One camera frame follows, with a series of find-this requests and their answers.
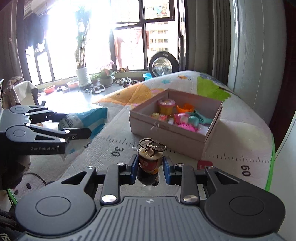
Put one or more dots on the orange plastic toy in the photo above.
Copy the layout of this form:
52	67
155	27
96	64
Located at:
185	108

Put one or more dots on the blue plastic basin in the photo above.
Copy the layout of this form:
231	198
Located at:
147	76

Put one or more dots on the grey flower pot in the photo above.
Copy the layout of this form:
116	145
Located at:
106	81

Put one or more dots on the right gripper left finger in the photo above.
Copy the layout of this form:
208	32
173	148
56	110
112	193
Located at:
117	175

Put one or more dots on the pink hat teal toy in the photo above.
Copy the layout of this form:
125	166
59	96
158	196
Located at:
186	119

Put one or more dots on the white tall plant pot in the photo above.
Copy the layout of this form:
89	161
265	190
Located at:
83	77

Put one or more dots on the draped chair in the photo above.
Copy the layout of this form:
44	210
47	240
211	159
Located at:
18	92

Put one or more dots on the red plastic basin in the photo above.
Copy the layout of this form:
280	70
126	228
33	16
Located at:
49	89

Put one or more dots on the pink cardboard box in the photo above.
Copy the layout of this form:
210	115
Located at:
191	144

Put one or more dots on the teal plastic crank toy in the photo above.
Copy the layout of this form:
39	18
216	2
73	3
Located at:
196	118

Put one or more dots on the magenta spiky ball toy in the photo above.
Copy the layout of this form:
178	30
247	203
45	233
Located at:
188	127

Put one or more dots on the blue white tissue pack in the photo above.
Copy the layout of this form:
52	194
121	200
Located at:
83	121

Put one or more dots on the colourful play mat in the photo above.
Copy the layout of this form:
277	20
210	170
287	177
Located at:
241	145

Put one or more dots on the black red doll keychain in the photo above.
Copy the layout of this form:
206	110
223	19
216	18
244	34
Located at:
150	158

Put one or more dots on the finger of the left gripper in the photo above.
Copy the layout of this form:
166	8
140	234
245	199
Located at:
35	114
32	139

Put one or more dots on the yellow red lucky toy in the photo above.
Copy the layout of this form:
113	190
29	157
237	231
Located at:
159	117

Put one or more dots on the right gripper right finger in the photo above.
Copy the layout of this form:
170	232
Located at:
183	176

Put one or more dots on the pink lid yellow cup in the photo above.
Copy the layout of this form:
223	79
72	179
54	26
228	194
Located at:
166	106

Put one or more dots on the round black mirror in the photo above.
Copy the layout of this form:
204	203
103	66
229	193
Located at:
163	63

